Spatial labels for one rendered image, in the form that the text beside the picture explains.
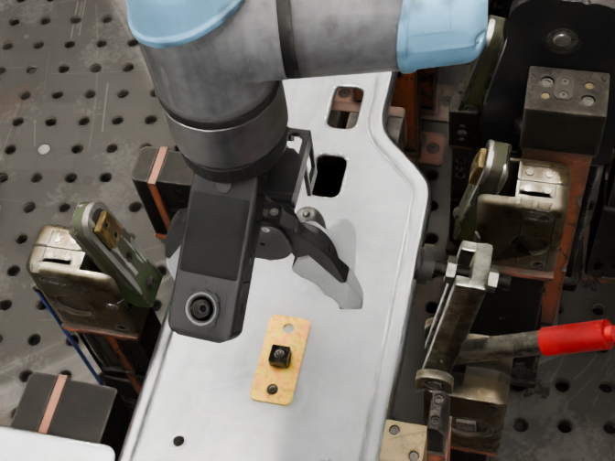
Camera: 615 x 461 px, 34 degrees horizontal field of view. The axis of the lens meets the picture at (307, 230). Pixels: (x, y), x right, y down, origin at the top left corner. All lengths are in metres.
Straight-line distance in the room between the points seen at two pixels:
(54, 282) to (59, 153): 0.54
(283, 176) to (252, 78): 0.15
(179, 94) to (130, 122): 0.91
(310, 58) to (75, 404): 0.50
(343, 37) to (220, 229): 0.18
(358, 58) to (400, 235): 0.43
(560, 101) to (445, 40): 0.37
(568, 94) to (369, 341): 0.28
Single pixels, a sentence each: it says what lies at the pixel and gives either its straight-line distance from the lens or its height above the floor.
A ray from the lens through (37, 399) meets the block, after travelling 0.97.
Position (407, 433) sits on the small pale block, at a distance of 0.80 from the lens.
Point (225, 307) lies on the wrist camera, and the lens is 0.65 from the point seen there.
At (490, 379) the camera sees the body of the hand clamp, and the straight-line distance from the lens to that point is 0.83.
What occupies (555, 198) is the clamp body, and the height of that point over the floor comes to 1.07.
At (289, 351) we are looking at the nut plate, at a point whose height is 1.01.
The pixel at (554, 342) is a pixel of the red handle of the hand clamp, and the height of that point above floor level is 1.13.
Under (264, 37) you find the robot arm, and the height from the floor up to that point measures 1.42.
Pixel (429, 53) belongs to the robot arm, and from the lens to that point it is 0.55.
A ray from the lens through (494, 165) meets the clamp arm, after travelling 0.87.
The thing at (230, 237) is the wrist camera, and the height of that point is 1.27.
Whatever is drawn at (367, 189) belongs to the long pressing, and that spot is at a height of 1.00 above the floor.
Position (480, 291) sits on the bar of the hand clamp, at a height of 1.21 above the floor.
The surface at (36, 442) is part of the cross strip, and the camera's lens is 0.93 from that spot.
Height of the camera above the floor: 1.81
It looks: 57 degrees down
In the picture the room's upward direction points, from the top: 11 degrees counter-clockwise
